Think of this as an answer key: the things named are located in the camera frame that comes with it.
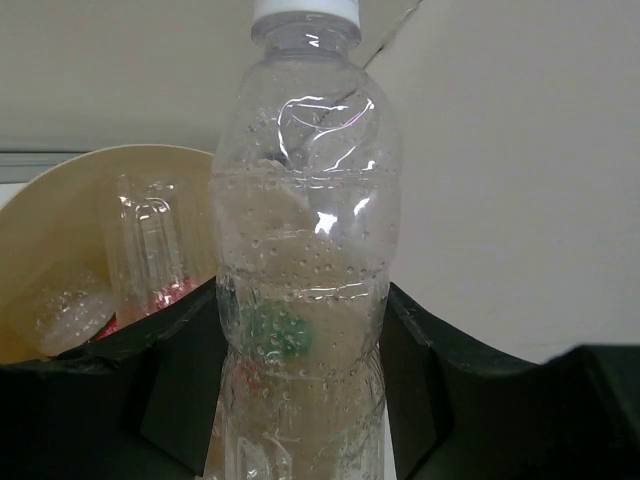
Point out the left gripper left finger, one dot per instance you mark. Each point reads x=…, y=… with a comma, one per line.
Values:
x=137, y=404

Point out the green soda bottle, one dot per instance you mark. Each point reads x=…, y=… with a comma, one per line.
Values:
x=275, y=332

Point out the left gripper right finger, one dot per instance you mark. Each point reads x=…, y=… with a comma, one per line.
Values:
x=460, y=409

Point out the red label bottle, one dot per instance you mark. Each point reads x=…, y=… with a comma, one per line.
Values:
x=160, y=300

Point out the beige round bin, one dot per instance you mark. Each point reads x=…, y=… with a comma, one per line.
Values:
x=53, y=218

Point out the clear bottle blue cap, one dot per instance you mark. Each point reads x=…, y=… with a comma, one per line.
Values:
x=156, y=233

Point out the aluminium rail frame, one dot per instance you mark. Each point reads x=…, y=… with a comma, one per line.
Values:
x=22, y=166

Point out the clear bottle white cap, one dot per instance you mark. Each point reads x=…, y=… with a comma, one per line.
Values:
x=306, y=205

